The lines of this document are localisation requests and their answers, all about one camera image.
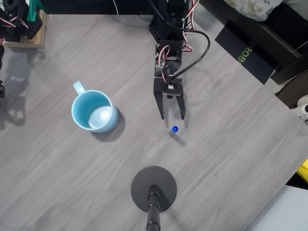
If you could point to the light blue mug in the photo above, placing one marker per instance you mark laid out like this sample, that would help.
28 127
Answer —
96 113

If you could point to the dark wooden furniture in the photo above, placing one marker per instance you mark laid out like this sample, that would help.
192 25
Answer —
284 29

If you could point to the black box green lettering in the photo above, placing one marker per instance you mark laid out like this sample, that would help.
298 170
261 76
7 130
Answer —
247 51

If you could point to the dark brown round furniture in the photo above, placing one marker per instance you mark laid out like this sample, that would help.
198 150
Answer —
294 89

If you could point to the black leader arm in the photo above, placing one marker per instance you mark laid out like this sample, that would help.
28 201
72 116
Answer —
12 31

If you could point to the green table clamp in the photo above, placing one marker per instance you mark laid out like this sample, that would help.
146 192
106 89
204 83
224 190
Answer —
32 13

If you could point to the white green patterned cushion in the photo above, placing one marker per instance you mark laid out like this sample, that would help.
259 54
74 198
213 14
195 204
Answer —
252 7

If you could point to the blue marker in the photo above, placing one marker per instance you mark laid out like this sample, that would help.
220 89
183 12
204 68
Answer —
175 129

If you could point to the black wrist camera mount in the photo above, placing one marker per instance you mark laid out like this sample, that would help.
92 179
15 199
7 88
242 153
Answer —
170 86

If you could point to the wooden base board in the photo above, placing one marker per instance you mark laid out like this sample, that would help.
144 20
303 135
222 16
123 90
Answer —
36 41

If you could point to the black round-base camera stand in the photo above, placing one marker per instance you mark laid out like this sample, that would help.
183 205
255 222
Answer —
154 185

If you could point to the light grey cloth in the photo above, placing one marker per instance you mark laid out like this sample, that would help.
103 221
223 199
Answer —
284 211

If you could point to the yellow object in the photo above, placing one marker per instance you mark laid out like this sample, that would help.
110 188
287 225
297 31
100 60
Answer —
303 170

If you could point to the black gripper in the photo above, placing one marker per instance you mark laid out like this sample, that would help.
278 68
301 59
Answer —
160 89

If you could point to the white object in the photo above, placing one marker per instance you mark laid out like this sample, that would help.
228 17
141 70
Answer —
302 103

